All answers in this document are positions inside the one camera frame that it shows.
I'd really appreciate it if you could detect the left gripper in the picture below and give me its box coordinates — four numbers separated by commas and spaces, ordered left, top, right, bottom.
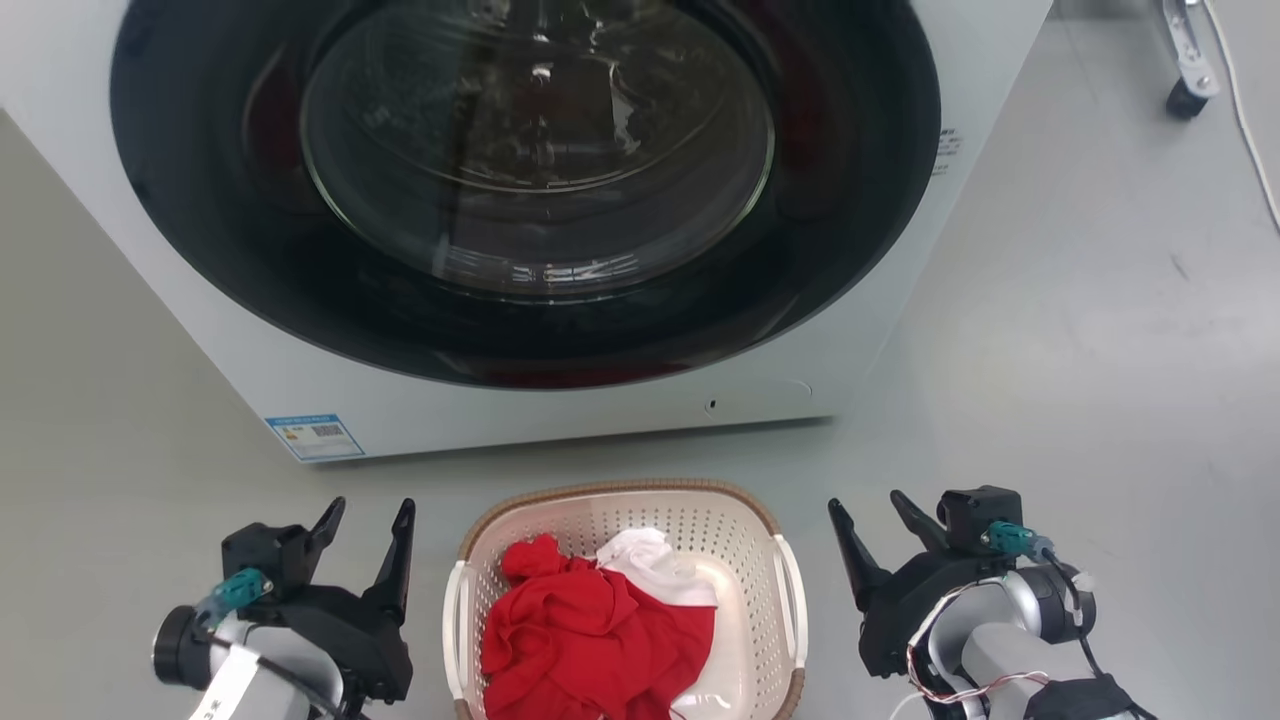
255, 497, 417, 706

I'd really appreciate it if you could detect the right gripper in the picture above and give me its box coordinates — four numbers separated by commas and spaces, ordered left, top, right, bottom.
827, 489, 1001, 679

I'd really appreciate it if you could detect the white perforated laundry basket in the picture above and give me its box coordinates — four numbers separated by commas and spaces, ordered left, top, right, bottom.
443, 479, 809, 720

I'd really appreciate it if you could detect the blue label sticker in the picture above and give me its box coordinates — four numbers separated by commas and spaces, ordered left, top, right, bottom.
265, 413, 366, 462

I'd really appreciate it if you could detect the white washing machine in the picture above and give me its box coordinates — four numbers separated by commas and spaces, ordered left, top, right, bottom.
0, 0, 1056, 463

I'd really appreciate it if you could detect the red garment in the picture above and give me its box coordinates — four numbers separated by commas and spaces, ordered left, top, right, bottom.
480, 533, 717, 720

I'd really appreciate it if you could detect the white garment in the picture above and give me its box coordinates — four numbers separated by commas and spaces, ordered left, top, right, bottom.
597, 528, 746, 720

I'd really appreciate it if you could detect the black round washer door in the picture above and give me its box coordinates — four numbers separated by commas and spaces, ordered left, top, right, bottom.
110, 0, 943, 391

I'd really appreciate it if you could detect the grey metal leg with caster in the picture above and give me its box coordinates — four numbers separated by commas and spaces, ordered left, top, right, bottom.
1160, 0, 1223, 121

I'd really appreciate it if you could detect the red and white wire bundle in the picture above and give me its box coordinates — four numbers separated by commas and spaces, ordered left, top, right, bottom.
890, 585, 1051, 720

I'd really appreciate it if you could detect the teal right cable connector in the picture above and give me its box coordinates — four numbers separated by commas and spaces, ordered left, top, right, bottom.
982, 521, 1056, 563

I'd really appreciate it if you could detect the teal cable connector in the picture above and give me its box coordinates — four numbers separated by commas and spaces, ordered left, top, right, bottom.
982, 521, 1056, 563
195, 567, 274, 626

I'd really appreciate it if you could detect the teal left cable connector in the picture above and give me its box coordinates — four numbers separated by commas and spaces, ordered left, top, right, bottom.
195, 567, 274, 626

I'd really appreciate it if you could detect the thin white floor cable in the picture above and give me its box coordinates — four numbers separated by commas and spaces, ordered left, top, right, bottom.
1200, 0, 1280, 236

